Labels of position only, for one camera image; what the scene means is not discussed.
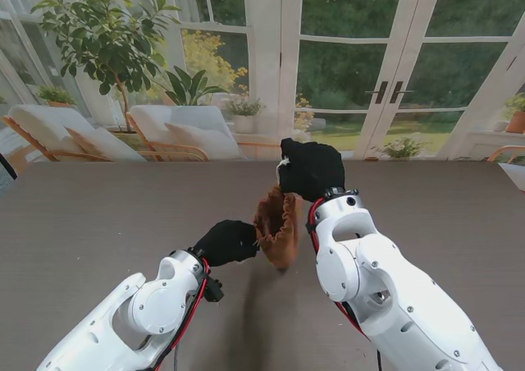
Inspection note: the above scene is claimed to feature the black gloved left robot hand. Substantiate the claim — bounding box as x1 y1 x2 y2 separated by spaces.
191 218 260 268

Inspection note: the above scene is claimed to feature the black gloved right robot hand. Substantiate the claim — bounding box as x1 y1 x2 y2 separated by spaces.
276 137 346 203

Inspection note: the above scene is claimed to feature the brown corduroy drawstring bag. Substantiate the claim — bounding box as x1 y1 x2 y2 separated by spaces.
252 157 305 271

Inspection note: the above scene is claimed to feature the printed garden window backdrop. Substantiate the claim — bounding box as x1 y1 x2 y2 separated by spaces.
0 0 525 163

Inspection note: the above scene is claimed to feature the white sheet corner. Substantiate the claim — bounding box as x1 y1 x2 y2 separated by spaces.
498 162 525 191

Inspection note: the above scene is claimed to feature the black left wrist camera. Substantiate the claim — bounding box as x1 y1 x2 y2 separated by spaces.
203 276 226 305

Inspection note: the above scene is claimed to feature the red black wire bundle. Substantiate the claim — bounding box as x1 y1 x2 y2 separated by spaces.
151 258 211 371
307 198 370 339

